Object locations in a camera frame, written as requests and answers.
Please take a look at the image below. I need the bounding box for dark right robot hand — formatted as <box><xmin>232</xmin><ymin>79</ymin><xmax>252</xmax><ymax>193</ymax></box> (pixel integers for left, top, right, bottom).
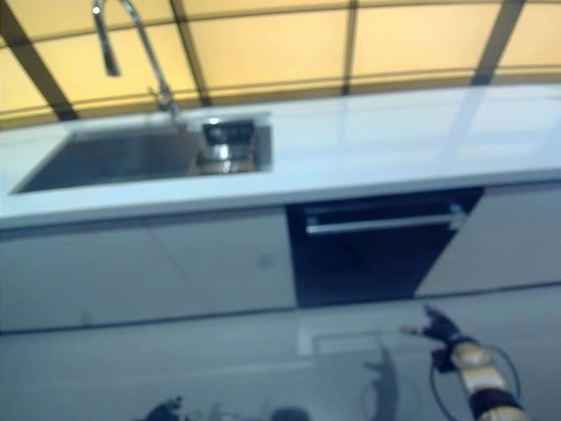
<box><xmin>400</xmin><ymin>303</ymin><xmax>475</xmax><ymax>353</ymax></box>

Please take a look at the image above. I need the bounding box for dark left robot hand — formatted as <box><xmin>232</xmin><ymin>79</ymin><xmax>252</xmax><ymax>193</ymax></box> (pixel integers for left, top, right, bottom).
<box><xmin>143</xmin><ymin>396</ymin><xmax>184</xmax><ymax>421</ymax></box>

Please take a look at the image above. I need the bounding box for black built-in dishwasher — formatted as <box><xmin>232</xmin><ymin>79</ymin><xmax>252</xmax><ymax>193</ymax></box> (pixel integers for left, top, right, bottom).
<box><xmin>284</xmin><ymin>185</ymin><xmax>486</xmax><ymax>309</ymax></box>

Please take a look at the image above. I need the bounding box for dark cabinet plinth strip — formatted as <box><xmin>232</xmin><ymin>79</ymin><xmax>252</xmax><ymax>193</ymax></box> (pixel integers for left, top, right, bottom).
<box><xmin>0</xmin><ymin>305</ymin><xmax>300</xmax><ymax>338</ymax></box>

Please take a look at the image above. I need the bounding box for white cabinet door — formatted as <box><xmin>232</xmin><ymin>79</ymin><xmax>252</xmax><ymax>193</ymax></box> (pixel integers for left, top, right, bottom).
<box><xmin>413</xmin><ymin>181</ymin><xmax>561</xmax><ymax>298</ymax></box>
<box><xmin>0</xmin><ymin>221</ymin><xmax>190</xmax><ymax>333</ymax></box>
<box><xmin>147</xmin><ymin>207</ymin><xmax>295</xmax><ymax>320</ymax></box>

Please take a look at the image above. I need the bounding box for black robot left foot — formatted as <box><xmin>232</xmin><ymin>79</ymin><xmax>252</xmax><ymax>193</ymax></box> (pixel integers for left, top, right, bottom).
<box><xmin>270</xmin><ymin>406</ymin><xmax>309</xmax><ymax>421</ymax></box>

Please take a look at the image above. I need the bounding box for stainless steel sink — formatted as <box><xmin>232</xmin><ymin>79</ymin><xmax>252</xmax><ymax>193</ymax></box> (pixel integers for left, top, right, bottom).
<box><xmin>8</xmin><ymin>111</ymin><xmax>275</xmax><ymax>196</ymax></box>

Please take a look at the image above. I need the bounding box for black dish drying rack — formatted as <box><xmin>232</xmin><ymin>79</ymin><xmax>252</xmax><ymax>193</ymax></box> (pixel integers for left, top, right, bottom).
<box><xmin>194</xmin><ymin>117</ymin><xmax>260</xmax><ymax>177</ymax></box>

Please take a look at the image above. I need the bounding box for dark framed yellow window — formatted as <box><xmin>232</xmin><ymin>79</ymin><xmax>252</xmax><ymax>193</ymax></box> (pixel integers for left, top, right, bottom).
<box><xmin>0</xmin><ymin>0</ymin><xmax>561</xmax><ymax>132</ymax></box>

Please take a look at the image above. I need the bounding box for chrome gooseneck kitchen faucet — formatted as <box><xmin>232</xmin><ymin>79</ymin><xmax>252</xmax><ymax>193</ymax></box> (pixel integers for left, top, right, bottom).
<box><xmin>89</xmin><ymin>0</ymin><xmax>181</xmax><ymax>123</ymax></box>

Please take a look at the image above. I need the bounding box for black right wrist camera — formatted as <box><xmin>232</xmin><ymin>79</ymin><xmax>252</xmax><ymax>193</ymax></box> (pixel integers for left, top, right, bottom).
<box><xmin>430</xmin><ymin>347</ymin><xmax>456</xmax><ymax>375</ymax></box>

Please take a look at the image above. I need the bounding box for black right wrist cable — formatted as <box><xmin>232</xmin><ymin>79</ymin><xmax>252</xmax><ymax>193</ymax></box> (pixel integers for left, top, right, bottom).
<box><xmin>428</xmin><ymin>343</ymin><xmax>523</xmax><ymax>421</ymax></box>

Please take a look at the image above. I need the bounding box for silver dishwasher door handle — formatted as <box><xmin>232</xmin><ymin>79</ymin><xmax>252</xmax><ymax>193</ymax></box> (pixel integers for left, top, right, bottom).
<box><xmin>303</xmin><ymin>211</ymin><xmax>468</xmax><ymax>235</ymax></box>

